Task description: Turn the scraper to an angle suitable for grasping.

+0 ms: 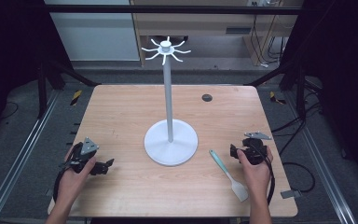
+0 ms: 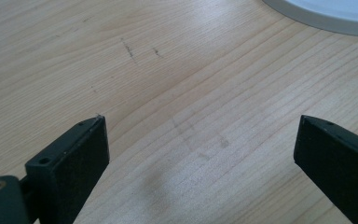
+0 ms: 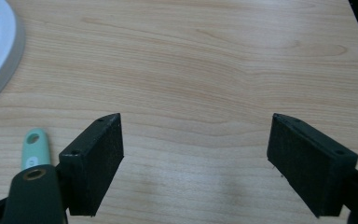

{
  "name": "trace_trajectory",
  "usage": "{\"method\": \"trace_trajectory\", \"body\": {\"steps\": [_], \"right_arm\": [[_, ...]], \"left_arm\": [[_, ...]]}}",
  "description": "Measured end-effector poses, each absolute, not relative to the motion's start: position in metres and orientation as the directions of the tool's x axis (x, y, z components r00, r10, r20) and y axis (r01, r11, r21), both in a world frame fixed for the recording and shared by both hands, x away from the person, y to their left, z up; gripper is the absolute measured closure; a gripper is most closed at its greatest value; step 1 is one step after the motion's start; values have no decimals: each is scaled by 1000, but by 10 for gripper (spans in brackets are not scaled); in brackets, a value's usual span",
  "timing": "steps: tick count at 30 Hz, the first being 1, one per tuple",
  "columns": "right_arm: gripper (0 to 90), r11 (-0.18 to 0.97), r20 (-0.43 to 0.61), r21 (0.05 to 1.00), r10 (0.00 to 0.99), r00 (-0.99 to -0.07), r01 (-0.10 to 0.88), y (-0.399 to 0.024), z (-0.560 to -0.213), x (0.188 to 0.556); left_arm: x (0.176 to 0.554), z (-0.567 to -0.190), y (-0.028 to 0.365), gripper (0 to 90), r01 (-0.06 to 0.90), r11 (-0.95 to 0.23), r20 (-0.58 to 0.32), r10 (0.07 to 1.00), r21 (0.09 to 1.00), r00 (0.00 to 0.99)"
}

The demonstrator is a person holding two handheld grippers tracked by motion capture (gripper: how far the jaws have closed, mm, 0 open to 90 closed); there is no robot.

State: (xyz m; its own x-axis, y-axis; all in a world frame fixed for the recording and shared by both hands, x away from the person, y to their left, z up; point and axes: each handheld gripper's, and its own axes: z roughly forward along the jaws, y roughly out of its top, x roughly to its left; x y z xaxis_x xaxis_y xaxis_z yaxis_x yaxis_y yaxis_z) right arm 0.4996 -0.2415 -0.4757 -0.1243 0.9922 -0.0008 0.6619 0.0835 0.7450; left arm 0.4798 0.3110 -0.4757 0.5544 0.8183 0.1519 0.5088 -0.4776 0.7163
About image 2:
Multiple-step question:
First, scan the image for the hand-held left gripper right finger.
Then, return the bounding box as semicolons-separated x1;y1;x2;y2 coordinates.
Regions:
293;114;358;224

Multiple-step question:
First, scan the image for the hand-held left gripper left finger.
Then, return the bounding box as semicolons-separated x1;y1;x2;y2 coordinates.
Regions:
24;114;111;224

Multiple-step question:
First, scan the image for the white round plate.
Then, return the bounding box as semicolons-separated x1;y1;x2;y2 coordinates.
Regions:
261;0;358;38

